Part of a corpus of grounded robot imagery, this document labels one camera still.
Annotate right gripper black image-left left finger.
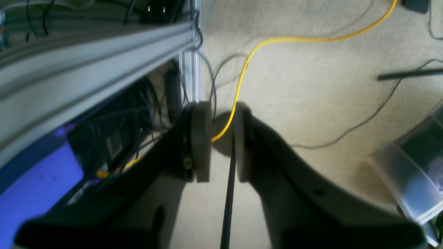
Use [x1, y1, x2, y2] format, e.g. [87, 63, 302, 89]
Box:
[14, 101, 212, 249]

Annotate aluminium frame rail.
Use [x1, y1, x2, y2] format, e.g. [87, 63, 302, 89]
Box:
[0, 21, 195, 167]

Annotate yellow cable on floor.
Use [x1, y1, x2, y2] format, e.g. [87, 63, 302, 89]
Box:
[95, 0, 398, 178]

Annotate thin grey floor cable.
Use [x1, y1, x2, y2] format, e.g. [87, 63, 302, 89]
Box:
[292, 59, 443, 150]

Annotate black box under table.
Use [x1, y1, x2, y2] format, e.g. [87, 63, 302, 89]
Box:
[67, 77, 158, 175]

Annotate black tripod stand legs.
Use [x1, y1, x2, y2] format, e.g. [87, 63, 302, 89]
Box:
[220, 68, 443, 249]

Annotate right gripper black image-left right finger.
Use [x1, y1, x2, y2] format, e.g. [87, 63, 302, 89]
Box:
[234, 102, 427, 249]

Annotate blue panel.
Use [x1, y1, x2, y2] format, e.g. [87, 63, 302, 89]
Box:
[0, 128, 84, 249]

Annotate clear plastic bin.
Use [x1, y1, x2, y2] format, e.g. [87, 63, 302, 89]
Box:
[367, 103, 443, 247]

